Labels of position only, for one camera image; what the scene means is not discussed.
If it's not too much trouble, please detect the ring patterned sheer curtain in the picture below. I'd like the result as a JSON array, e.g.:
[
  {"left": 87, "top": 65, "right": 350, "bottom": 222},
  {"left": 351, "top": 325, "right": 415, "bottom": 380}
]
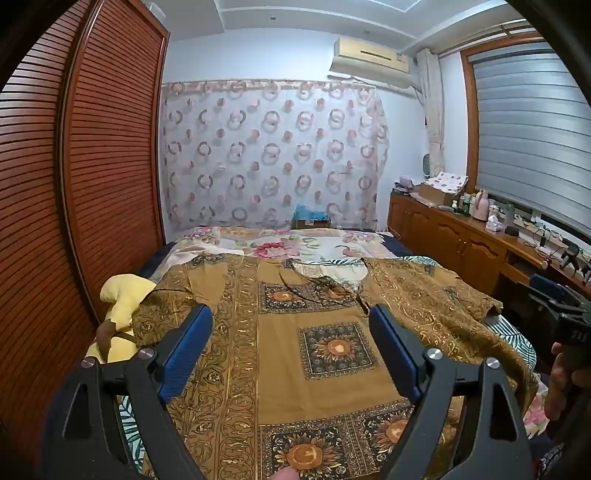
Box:
[{"left": 159, "top": 79, "right": 389, "bottom": 232}]

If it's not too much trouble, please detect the wall air conditioner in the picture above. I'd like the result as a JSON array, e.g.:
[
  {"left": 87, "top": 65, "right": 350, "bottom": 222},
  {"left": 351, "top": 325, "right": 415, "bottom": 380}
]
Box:
[{"left": 329, "top": 37, "right": 411, "bottom": 88}]

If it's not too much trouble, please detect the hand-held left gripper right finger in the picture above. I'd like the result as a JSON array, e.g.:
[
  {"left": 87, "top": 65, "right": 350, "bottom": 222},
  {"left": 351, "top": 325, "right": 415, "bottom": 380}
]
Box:
[{"left": 368, "top": 305, "right": 534, "bottom": 480}]

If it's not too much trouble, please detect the leaf print bed sheet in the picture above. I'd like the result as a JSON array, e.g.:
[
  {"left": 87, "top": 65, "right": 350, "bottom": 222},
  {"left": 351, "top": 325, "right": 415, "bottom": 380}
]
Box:
[{"left": 117, "top": 256, "right": 539, "bottom": 469}]

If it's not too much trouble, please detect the grey window blind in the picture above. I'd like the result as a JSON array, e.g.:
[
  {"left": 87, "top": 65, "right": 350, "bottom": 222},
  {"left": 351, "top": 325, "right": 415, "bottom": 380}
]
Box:
[{"left": 471, "top": 39, "right": 591, "bottom": 236}]

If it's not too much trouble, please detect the floral quilt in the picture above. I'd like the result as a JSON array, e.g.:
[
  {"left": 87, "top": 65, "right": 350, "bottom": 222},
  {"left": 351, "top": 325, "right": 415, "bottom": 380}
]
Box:
[{"left": 159, "top": 226, "right": 393, "bottom": 278}]

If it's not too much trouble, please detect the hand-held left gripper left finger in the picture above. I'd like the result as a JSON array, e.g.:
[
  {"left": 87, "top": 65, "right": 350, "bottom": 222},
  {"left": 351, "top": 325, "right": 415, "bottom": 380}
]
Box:
[{"left": 44, "top": 303, "right": 214, "bottom": 480}]

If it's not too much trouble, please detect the person's right hand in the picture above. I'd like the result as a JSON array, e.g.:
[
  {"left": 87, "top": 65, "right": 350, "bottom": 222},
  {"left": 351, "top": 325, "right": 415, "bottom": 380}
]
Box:
[{"left": 544, "top": 342, "right": 575, "bottom": 422}]

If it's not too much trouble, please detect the brown patterned shirt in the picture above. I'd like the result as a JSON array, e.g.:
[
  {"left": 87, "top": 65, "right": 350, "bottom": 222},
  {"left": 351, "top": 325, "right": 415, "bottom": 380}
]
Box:
[{"left": 131, "top": 253, "right": 539, "bottom": 480}]

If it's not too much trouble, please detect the beige window curtain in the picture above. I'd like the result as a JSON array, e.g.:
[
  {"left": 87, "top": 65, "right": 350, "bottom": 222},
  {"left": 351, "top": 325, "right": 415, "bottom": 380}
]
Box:
[{"left": 417, "top": 48, "right": 446, "bottom": 180}]

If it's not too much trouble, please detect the floral cloth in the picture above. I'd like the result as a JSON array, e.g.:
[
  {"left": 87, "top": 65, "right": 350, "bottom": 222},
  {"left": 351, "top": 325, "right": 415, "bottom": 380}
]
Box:
[{"left": 430, "top": 171, "right": 469, "bottom": 195}]

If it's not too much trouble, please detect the wooden louvered wardrobe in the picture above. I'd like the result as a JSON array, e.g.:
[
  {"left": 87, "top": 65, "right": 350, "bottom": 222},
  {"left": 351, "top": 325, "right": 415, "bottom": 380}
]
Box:
[{"left": 0, "top": 0, "right": 171, "bottom": 462}]

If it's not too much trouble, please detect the blue bag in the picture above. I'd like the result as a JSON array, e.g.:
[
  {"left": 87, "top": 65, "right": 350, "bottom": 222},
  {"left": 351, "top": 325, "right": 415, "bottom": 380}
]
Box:
[{"left": 294, "top": 203, "right": 331, "bottom": 223}]

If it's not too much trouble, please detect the cardboard box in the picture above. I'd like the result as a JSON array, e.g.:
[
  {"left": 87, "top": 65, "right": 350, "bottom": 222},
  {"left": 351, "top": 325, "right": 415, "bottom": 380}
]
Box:
[{"left": 418, "top": 182, "right": 462, "bottom": 206}]

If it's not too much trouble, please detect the yellow plush toy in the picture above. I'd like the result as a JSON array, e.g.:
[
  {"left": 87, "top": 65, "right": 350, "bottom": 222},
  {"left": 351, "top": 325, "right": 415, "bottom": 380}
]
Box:
[{"left": 85, "top": 273, "right": 157, "bottom": 365}]

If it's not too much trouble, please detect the wooden sideboard cabinet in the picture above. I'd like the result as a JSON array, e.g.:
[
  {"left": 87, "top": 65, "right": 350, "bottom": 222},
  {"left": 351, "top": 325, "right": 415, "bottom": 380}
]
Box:
[{"left": 387, "top": 190, "right": 591, "bottom": 301}]

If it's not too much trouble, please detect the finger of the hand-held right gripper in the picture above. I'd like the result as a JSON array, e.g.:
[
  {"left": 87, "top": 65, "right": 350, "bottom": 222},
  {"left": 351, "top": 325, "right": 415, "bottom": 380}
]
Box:
[{"left": 517, "top": 274, "right": 591, "bottom": 320}]

